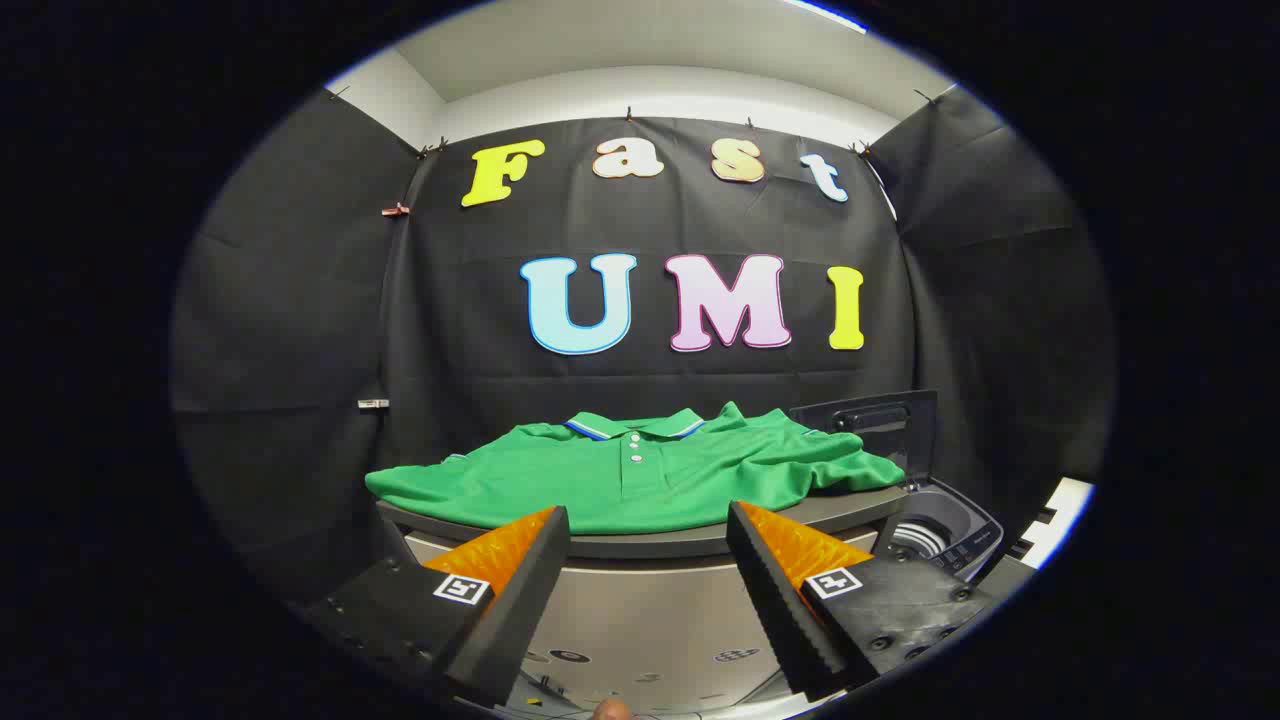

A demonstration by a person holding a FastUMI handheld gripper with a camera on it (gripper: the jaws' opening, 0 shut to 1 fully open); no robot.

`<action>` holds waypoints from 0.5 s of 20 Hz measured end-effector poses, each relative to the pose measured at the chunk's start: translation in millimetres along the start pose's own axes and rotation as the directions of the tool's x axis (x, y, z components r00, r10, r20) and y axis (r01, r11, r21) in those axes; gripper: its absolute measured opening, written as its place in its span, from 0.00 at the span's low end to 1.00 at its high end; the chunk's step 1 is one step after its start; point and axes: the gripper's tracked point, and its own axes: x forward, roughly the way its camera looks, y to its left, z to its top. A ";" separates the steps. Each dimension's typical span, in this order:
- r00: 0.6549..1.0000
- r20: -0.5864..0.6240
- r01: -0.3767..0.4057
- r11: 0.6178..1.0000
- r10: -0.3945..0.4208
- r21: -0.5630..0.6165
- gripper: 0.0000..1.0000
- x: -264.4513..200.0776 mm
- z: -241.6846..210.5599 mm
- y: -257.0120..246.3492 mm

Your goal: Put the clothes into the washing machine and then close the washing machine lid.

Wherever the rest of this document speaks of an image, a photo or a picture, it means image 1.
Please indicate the red clip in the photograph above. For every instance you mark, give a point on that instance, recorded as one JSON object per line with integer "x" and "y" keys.
{"x": 395, "y": 210}

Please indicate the green polo shirt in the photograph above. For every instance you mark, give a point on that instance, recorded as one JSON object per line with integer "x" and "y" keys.
{"x": 680, "y": 480}

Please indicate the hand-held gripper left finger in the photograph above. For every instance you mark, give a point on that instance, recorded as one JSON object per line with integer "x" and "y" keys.
{"x": 520, "y": 590}

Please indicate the grey table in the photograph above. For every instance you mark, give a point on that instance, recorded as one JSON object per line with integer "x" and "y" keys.
{"x": 640, "y": 610}

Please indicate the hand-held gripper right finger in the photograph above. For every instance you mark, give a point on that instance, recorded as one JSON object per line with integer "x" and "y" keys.
{"x": 775, "y": 600}

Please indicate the white board with black marks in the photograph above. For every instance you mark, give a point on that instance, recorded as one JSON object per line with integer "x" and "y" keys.
{"x": 1060, "y": 515}

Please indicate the grey washing machine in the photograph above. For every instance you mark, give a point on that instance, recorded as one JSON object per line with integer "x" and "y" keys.
{"x": 950, "y": 520}

